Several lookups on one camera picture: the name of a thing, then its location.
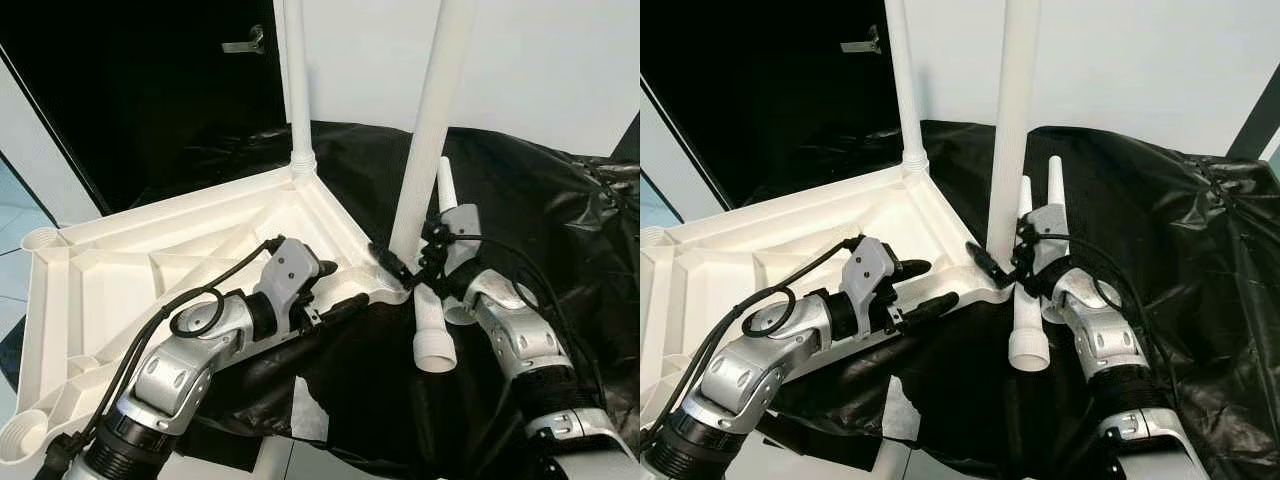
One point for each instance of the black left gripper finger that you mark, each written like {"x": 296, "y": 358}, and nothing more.
{"x": 325, "y": 268}
{"x": 345, "y": 305}
{"x": 910, "y": 267}
{"x": 925, "y": 305}

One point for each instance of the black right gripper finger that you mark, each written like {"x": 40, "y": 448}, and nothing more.
{"x": 390, "y": 265}
{"x": 987, "y": 262}

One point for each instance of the white plastic table leg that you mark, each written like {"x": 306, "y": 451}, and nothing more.
{"x": 1028, "y": 345}
{"x": 1013, "y": 110}
{"x": 435, "y": 345}
{"x": 905, "y": 90}
{"x": 1055, "y": 185}
{"x": 447, "y": 190}
{"x": 297, "y": 90}
{"x": 435, "y": 110}

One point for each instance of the white plastic table top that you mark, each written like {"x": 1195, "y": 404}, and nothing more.
{"x": 720, "y": 290}
{"x": 110, "y": 290}

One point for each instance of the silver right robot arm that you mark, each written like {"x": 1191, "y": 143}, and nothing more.
{"x": 1110, "y": 335}
{"x": 520, "y": 335}

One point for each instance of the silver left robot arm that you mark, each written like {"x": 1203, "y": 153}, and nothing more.
{"x": 170, "y": 375}
{"x": 750, "y": 370}

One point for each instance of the black table cloth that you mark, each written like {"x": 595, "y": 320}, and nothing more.
{"x": 570, "y": 320}
{"x": 1200, "y": 320}

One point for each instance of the black door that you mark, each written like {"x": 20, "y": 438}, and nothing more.
{"x": 740, "y": 90}
{"x": 120, "y": 90}

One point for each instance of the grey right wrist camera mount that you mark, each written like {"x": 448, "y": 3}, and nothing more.
{"x": 1050, "y": 235}
{"x": 460, "y": 240}

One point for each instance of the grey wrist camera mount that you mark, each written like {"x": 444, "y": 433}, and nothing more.
{"x": 460, "y": 240}
{"x": 865, "y": 268}
{"x": 1050, "y": 235}
{"x": 288, "y": 268}

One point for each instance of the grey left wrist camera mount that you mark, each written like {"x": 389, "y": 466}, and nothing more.
{"x": 865, "y": 268}
{"x": 288, "y": 268}

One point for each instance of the white table pedestal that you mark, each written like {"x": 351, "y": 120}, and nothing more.
{"x": 893, "y": 465}
{"x": 275, "y": 462}

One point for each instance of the dark grey frame post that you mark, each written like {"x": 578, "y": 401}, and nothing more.
{"x": 1258, "y": 120}
{"x": 630, "y": 130}

